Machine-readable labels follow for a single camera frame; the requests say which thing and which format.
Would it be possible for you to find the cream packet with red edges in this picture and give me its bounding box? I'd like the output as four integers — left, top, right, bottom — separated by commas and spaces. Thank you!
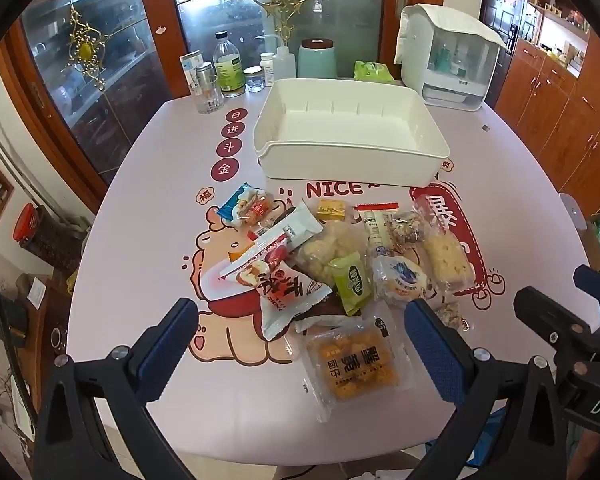
355, 201, 401, 263

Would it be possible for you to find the small glass jar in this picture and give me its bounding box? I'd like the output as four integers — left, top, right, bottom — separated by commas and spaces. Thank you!
243, 66, 266, 93

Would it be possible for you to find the small yellow packet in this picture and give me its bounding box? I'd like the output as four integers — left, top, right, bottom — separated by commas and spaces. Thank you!
315, 199, 352, 224

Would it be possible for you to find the clear glass cup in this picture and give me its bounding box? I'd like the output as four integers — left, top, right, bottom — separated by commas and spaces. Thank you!
196, 85, 227, 115

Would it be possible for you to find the white red-striped long packet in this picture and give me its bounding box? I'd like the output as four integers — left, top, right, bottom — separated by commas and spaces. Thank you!
219, 200, 326, 281

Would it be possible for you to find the wooden cabinet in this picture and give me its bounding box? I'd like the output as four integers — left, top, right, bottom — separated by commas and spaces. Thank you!
495, 0, 600, 211

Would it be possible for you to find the clear bottle with green label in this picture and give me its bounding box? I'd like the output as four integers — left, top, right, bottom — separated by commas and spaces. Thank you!
214, 31, 246, 98

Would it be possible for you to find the clear yellow rice cracker packet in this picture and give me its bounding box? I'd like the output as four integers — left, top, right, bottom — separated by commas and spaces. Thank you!
412, 195, 476, 295

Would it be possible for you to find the small nut candy packet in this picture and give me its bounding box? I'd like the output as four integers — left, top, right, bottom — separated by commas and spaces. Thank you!
434, 300, 473, 333

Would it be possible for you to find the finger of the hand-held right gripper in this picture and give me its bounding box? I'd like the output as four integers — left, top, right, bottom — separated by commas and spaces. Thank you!
514, 286, 600, 362
574, 265, 600, 311

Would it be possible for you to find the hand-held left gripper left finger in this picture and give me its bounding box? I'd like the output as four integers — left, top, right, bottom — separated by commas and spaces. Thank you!
34, 298, 199, 480

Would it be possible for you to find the clear nut bar packet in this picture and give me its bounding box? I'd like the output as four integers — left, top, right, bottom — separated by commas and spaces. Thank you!
386, 210, 431, 253

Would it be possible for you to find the small green packet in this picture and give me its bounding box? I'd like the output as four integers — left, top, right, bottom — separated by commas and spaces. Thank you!
328, 252, 372, 317

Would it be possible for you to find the mint green canister brown lid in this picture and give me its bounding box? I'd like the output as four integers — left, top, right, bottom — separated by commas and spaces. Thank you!
297, 38, 338, 80

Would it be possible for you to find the small white bottle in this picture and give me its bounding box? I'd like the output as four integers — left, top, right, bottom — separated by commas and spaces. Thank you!
260, 52, 277, 87

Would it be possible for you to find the blue snack packet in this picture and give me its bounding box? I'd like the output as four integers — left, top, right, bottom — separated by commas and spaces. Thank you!
216, 183, 276, 228

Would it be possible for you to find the jar with red lid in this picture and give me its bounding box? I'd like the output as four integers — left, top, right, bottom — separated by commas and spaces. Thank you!
12, 203, 88, 268

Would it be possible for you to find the white storage box clear front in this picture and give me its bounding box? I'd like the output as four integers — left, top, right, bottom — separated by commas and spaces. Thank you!
394, 3, 515, 111

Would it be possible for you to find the metal canister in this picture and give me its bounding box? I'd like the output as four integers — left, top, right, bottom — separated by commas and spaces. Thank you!
195, 61, 220, 92

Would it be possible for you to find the white blue pastry packet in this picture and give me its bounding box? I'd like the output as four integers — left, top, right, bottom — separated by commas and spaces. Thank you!
371, 255, 433, 308

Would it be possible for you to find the white squeeze bottle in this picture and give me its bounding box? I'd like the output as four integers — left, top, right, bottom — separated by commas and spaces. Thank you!
272, 35, 297, 81

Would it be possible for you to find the small white box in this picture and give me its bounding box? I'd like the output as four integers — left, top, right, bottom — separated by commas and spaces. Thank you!
180, 51, 204, 93

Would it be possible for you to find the green tissue pack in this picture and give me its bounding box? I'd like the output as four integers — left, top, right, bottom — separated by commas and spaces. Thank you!
354, 61, 396, 83

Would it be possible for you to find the red white snack packet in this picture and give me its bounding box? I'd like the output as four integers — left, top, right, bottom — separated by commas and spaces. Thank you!
202, 255, 333, 343

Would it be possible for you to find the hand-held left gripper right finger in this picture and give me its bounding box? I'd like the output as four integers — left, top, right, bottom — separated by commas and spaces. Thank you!
404, 299, 576, 480

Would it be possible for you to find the clear puffed snack packet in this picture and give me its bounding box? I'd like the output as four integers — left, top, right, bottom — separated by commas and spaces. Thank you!
292, 220, 368, 293

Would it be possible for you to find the white plastic bin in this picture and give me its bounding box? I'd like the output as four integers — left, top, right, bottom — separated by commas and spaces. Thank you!
252, 79, 451, 192

